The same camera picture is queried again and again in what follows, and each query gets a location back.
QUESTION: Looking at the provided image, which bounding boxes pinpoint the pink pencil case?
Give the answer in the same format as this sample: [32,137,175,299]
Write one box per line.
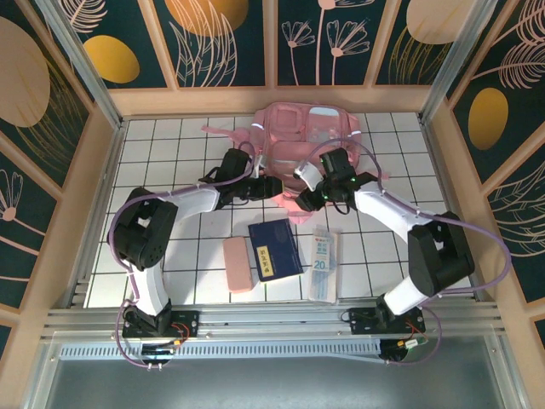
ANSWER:
[222,236,253,294]

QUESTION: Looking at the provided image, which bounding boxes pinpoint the grey metal shelf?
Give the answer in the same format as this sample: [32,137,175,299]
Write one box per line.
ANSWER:
[23,331,527,409]

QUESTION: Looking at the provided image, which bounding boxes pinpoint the aluminium corner post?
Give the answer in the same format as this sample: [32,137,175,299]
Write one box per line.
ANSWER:
[419,0,499,123]
[36,0,125,129]

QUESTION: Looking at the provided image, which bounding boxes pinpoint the dark panel with beige circle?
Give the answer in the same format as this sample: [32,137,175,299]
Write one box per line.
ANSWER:
[373,0,469,87]

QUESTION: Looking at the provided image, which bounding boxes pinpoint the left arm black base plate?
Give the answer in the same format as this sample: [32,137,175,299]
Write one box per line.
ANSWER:
[122,309,200,338]

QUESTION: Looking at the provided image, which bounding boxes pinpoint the pink backpack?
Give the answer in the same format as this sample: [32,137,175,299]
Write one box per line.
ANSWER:
[199,101,391,227]

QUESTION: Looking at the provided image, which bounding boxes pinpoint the dark side panel pink flower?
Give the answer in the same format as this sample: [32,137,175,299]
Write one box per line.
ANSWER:
[0,151,60,308]

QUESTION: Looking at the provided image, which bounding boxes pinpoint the dark panel with yellow oval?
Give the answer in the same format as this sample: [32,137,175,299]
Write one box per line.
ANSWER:
[59,0,171,90]

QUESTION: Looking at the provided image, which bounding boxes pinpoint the dark panel orange circle leaves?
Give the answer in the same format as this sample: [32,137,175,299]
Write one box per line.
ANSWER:
[152,0,268,89]

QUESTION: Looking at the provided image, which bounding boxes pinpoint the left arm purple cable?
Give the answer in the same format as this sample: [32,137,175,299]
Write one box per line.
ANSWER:
[106,141,261,368]

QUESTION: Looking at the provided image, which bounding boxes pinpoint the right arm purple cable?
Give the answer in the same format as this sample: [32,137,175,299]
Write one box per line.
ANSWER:
[304,140,512,367]

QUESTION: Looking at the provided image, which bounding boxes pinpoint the grey slotted cable duct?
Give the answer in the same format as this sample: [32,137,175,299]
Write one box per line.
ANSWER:
[59,343,384,364]

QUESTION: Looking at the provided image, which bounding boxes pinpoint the aluminium front rail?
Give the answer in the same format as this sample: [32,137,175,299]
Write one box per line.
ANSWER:
[42,304,510,342]

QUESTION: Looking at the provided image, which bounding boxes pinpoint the dark side panel beige circle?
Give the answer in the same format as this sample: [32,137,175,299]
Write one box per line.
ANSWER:
[0,0,94,189]

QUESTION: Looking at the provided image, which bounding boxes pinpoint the dark side panel yellow oval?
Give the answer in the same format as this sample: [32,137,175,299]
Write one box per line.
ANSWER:
[446,0,545,185]

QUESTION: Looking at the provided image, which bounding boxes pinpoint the dark panel with pink flowers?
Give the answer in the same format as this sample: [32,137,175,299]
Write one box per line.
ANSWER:
[276,0,379,89]

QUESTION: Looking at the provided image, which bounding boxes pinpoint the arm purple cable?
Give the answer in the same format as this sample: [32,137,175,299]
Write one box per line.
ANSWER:
[304,140,512,367]
[106,141,261,368]

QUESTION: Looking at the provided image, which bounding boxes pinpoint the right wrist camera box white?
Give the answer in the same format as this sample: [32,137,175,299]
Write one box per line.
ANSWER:
[293,164,325,192]

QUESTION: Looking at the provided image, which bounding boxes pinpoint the clear plastic ruler set packet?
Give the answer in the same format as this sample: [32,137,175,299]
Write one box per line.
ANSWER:
[305,224,344,303]

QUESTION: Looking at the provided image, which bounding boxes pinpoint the dark side panel pink leaves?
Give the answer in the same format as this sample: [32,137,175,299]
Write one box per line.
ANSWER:
[486,159,545,304]

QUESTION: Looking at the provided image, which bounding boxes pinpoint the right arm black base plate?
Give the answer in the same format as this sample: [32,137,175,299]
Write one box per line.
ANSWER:
[348,306,426,336]

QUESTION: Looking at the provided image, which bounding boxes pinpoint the aluminium side rail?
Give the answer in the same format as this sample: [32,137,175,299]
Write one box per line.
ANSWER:
[423,117,489,302]
[67,121,127,308]

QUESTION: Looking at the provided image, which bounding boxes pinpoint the dark blue notebook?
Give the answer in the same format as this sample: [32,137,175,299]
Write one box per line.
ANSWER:
[247,217,305,284]

